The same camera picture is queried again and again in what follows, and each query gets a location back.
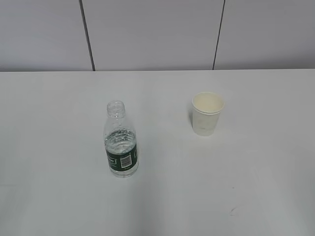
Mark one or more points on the clear green-label water bottle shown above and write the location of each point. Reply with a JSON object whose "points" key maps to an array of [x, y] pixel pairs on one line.
{"points": [[120, 141]]}

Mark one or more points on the white paper cup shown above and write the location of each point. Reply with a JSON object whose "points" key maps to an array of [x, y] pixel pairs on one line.
{"points": [[206, 110]]}

